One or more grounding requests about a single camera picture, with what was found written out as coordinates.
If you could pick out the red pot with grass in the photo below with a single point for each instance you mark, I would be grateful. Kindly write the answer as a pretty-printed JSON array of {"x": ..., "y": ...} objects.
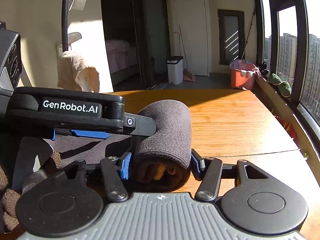
[{"x": 288, "y": 127}]

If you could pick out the black white vacuum handle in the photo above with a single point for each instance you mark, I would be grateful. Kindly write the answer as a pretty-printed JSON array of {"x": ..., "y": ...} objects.
[{"x": 64, "y": 25}]

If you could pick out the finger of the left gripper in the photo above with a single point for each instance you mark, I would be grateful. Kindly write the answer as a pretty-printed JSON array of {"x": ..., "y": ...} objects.
[
  {"x": 81, "y": 133},
  {"x": 138, "y": 125}
]

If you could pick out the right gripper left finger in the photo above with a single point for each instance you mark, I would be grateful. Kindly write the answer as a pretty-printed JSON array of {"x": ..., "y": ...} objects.
[{"x": 114, "y": 171}]

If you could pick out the dark grey knitted garment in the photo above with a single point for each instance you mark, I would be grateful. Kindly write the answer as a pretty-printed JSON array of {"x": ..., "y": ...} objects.
[{"x": 159, "y": 163}]

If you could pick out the brown knit gloved left hand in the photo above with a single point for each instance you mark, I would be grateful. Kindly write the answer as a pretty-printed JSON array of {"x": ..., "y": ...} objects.
[{"x": 10, "y": 197}]

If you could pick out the white plastic trash bin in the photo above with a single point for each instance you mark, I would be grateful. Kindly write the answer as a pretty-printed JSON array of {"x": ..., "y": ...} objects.
[{"x": 175, "y": 69}]

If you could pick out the green slipper near window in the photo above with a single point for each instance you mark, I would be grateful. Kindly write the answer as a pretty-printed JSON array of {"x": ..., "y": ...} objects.
[{"x": 274, "y": 79}]

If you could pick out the pink bed in room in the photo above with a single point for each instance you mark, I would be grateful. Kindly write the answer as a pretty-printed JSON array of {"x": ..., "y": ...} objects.
[{"x": 120, "y": 55}]

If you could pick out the orange bucket with cloths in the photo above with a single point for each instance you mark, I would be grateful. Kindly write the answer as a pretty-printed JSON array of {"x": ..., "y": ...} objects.
[{"x": 243, "y": 74}]

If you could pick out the pink dustpan with broom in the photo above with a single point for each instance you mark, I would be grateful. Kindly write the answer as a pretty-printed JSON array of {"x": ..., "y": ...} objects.
[{"x": 187, "y": 74}]

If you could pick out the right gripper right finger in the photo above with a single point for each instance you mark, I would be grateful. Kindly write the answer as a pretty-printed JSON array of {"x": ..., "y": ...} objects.
[{"x": 208, "y": 171}]

